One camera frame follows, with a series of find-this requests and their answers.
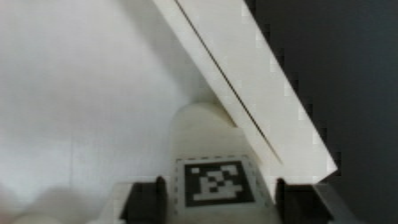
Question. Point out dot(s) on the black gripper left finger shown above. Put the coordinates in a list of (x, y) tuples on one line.
[(138, 204)]

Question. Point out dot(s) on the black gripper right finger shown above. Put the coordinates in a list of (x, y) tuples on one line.
[(310, 204)]

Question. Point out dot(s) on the white leg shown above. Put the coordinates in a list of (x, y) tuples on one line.
[(220, 191)]

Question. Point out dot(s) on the white square tabletop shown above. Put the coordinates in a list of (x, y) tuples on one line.
[(97, 79)]

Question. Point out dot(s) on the white L-shaped obstacle wall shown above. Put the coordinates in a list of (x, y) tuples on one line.
[(230, 33)]

